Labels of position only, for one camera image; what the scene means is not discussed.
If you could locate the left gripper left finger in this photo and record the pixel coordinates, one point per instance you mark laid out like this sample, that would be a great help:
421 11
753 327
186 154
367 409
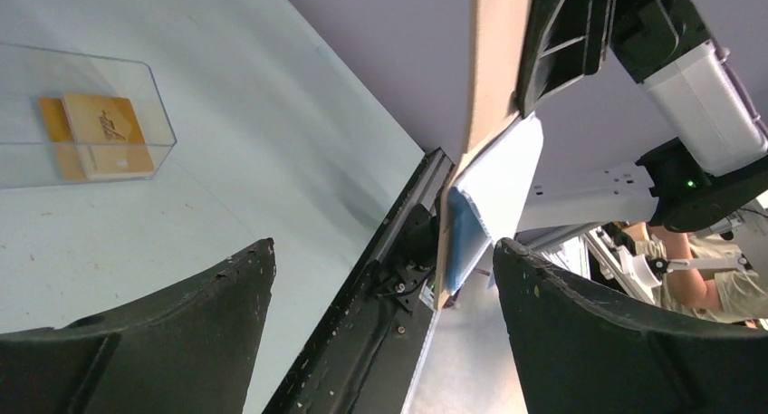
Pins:
187 348

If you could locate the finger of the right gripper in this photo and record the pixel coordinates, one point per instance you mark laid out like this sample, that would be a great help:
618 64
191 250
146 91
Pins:
565 40

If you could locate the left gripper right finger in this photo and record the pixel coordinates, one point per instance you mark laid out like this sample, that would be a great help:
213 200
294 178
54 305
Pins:
581 347

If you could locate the tan leather card holder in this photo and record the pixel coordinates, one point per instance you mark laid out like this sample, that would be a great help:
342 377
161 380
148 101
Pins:
497 34

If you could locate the clear plastic card box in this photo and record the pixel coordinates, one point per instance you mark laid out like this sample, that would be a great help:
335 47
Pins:
28 73

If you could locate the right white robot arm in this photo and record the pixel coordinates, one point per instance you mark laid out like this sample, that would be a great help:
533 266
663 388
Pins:
717 161

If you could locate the gold credit card in box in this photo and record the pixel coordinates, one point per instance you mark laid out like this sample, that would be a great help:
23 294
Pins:
95 137

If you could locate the person in background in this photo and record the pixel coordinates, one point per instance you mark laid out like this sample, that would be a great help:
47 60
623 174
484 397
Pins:
726 295

